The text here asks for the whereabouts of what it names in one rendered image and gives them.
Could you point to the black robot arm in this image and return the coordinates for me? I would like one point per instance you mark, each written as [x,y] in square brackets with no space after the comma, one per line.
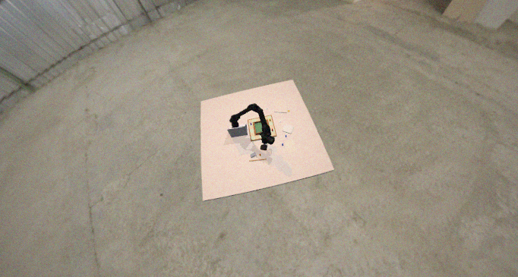
[265,127]

